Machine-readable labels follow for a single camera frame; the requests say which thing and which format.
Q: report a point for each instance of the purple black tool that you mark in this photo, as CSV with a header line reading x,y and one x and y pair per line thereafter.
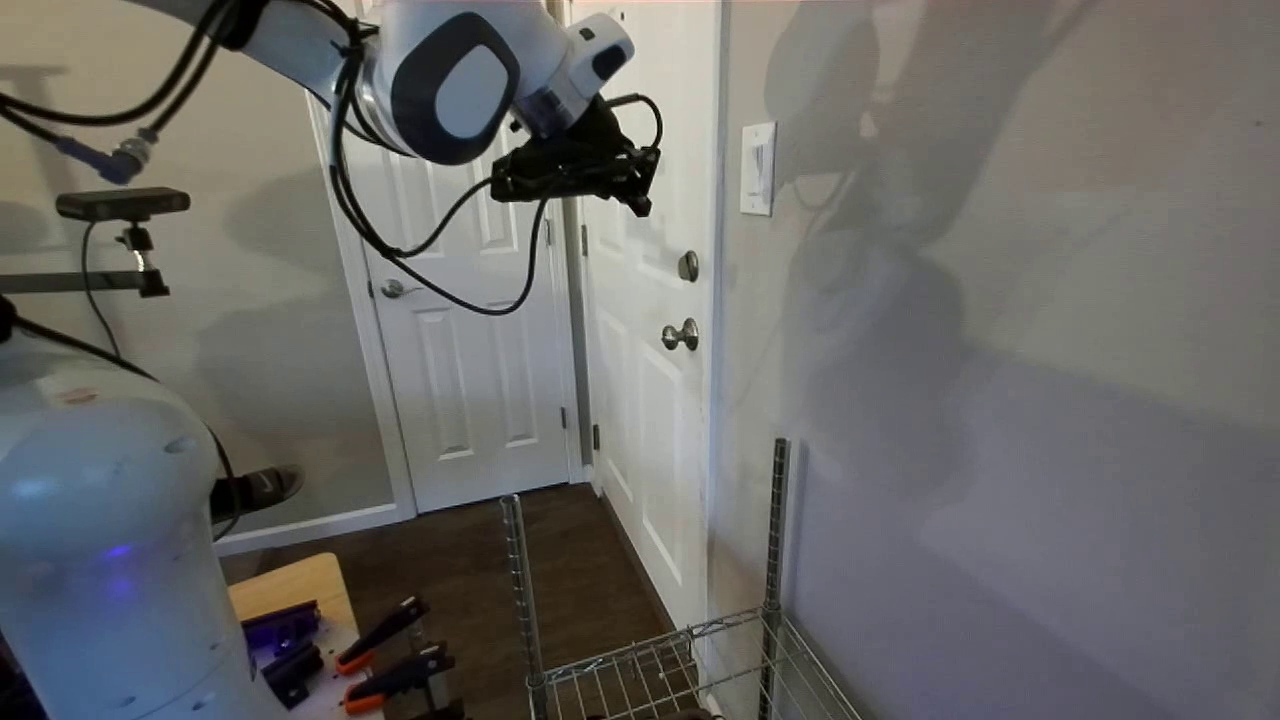
x,y
294,675
282,630

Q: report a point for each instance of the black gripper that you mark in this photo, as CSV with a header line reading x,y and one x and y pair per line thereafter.
x,y
562,166

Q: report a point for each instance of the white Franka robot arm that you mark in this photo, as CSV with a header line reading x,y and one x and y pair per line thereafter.
x,y
445,80

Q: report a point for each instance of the white panelled entry door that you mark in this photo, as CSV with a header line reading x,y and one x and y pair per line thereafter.
x,y
642,442

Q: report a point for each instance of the silver deadbolt lock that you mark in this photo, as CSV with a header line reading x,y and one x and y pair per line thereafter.
x,y
689,265

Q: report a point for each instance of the white wall light switch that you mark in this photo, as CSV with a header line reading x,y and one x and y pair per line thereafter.
x,y
758,166

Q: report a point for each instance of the silver interior door knob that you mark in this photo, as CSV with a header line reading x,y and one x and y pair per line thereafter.
x,y
389,286

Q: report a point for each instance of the dark shoe by baseboard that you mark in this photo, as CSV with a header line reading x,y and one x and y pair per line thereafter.
x,y
253,490

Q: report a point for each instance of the white panelled interior door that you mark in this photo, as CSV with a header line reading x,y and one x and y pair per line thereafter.
x,y
464,375

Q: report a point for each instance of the silver entry door knob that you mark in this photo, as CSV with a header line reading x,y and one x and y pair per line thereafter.
x,y
681,334

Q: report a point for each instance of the light wooden board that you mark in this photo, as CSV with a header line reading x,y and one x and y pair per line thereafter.
x,y
286,585

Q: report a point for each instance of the grey camera mounting arm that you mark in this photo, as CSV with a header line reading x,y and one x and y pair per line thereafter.
x,y
81,283

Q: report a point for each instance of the black bar stereo camera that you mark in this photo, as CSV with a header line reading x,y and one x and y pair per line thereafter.
x,y
121,203

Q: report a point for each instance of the orange black clamp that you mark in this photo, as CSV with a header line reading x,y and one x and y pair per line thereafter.
x,y
382,630
396,678

